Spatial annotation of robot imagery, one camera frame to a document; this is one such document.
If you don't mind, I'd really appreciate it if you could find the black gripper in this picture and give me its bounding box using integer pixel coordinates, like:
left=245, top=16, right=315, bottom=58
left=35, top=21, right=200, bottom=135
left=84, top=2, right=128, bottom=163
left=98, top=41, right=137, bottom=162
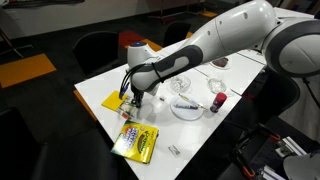
left=131, top=87, right=144, bottom=108

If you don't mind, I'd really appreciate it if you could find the yellow green pen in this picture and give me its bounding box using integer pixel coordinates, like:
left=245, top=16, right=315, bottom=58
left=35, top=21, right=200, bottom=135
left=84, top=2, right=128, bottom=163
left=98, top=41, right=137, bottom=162
left=178, top=94, right=208, bottom=110

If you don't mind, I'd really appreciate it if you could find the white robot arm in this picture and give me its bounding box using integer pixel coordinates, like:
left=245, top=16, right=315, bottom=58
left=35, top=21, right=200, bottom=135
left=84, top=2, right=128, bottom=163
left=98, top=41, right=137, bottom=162
left=121, top=0, right=320, bottom=107

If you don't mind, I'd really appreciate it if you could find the black marker pen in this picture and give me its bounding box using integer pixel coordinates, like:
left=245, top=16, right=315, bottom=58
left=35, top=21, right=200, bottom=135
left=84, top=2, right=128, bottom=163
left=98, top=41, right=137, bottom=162
left=174, top=104, right=198, bottom=110

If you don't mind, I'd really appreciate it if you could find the yellow sticky note pad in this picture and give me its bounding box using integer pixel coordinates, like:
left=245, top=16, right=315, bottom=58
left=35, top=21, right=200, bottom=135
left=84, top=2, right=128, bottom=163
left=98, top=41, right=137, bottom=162
left=101, top=91, right=128, bottom=111

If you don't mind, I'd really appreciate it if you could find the clear glass ashtray bowl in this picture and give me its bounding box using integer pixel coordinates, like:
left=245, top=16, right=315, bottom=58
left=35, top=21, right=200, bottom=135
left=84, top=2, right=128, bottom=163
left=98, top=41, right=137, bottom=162
left=170, top=75, right=191, bottom=93

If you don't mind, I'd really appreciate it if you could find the white round plate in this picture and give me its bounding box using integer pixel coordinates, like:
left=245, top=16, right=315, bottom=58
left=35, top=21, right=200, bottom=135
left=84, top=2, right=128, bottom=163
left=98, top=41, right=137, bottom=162
left=170, top=97, right=203, bottom=121

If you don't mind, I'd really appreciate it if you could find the yellow crayon box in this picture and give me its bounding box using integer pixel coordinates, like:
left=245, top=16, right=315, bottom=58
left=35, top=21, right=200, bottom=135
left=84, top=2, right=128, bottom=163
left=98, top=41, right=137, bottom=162
left=111, top=121, right=159, bottom=164

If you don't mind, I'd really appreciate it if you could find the black chair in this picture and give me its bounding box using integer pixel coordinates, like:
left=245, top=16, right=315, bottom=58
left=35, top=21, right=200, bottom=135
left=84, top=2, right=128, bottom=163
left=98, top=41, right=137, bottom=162
left=72, top=31, right=120, bottom=78

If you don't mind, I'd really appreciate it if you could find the red capped spice bottle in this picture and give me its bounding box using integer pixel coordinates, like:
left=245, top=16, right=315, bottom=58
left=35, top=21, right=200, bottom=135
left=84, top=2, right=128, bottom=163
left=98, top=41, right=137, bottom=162
left=210, top=93, right=227, bottom=113

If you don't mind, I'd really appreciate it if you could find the plate with chocolate bread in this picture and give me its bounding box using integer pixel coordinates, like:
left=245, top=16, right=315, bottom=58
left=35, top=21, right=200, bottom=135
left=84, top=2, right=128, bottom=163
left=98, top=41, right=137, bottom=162
left=211, top=57, right=231, bottom=70

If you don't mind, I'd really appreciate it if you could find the orange black clamp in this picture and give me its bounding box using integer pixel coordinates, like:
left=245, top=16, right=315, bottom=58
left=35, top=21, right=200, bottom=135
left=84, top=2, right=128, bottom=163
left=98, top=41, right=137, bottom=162
left=232, top=138, right=256, bottom=180

